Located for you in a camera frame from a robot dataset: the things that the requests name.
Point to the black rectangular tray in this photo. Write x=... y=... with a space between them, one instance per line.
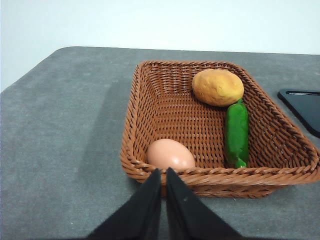
x=305 y=107

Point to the light brown egg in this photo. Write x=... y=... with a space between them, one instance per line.
x=170 y=155

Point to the green pepper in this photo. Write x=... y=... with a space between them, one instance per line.
x=236 y=132

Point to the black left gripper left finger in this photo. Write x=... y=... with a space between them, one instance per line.
x=140 y=215

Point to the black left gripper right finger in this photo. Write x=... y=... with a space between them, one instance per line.
x=192 y=217

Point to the brown wicker basket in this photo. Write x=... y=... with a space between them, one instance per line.
x=180 y=120

